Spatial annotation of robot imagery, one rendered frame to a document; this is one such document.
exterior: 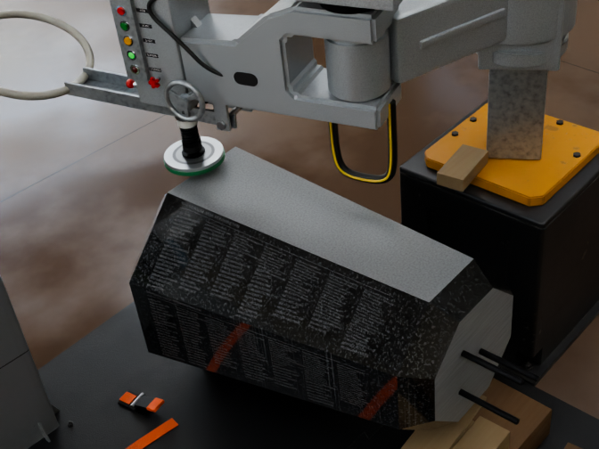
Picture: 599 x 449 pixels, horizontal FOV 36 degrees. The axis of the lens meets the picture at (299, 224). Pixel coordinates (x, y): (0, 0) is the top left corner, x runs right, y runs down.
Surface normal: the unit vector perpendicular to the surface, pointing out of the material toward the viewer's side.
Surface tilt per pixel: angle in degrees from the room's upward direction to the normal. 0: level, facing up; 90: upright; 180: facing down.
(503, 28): 90
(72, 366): 0
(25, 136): 0
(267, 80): 90
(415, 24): 90
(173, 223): 45
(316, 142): 0
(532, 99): 90
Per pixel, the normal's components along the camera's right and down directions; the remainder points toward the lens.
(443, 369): 0.75, 0.34
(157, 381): -0.10, -0.79
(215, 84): -0.43, 0.59
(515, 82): -0.21, 0.62
